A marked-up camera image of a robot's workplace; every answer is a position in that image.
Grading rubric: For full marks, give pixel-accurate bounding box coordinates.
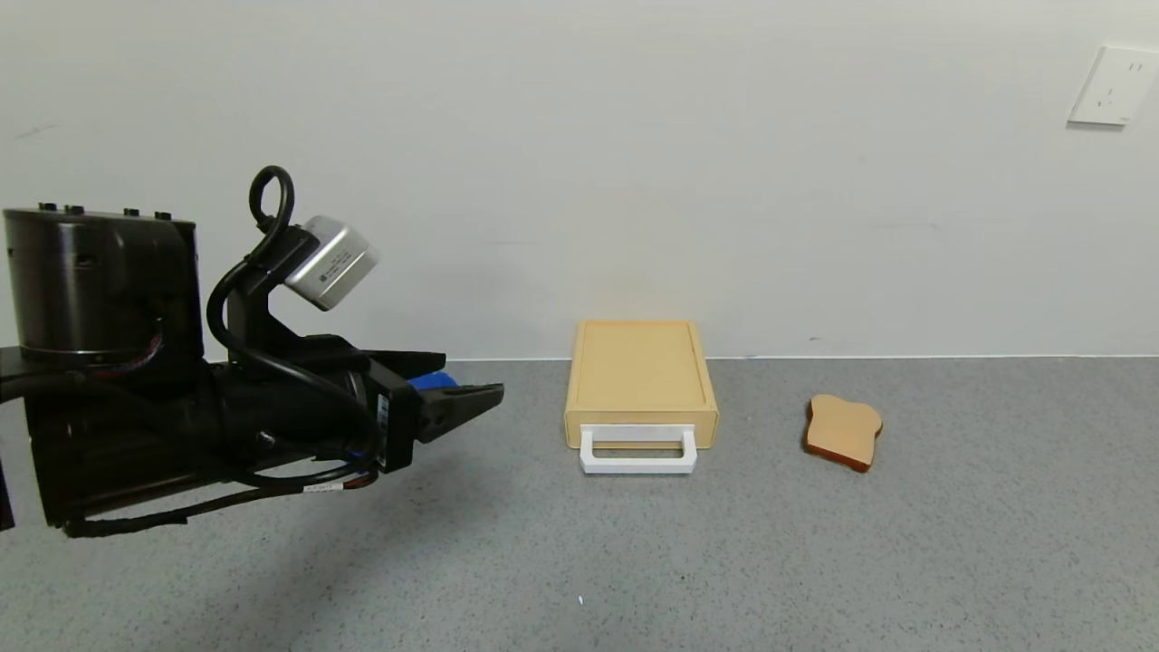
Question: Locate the toast slice toy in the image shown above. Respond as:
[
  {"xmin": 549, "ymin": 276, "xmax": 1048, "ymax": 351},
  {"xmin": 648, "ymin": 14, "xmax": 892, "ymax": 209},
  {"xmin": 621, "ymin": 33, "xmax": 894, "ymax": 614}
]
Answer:
[{"xmin": 802, "ymin": 394, "xmax": 885, "ymax": 475}]

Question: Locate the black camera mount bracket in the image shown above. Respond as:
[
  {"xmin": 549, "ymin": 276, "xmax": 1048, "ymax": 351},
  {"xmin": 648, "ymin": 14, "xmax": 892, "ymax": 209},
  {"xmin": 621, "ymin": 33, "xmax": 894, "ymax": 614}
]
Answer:
[{"xmin": 225, "ymin": 225, "xmax": 320, "ymax": 356}]

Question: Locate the white wall socket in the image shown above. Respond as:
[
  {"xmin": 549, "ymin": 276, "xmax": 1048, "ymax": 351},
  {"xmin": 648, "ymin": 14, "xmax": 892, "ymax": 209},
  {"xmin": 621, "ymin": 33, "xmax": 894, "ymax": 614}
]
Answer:
[{"xmin": 1068, "ymin": 45, "xmax": 1159, "ymax": 128}]

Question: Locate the yellow drawer cabinet housing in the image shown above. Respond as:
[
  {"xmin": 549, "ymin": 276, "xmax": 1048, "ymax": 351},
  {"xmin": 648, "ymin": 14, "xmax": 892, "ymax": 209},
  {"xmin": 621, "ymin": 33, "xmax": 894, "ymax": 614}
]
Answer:
[{"xmin": 564, "ymin": 320, "xmax": 721, "ymax": 427}]

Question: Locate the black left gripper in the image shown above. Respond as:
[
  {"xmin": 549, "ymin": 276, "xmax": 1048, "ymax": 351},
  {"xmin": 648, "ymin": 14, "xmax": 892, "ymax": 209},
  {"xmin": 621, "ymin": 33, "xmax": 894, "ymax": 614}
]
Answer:
[{"xmin": 303, "ymin": 334, "xmax": 504, "ymax": 475}]

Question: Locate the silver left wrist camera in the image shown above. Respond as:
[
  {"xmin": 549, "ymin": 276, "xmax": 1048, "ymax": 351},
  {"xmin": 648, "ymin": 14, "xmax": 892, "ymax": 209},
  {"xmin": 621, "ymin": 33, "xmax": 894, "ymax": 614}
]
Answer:
[{"xmin": 283, "ymin": 215, "xmax": 380, "ymax": 313}]

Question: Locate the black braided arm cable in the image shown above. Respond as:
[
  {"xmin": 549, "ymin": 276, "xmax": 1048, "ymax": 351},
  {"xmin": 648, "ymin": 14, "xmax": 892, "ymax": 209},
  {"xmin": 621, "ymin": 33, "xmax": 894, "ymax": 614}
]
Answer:
[{"xmin": 62, "ymin": 460, "xmax": 383, "ymax": 541}]

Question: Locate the black camera cable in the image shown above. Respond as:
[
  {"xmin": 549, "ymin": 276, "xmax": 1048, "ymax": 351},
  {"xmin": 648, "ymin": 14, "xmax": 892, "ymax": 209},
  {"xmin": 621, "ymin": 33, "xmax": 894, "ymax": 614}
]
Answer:
[{"xmin": 206, "ymin": 165, "xmax": 383, "ymax": 458}]

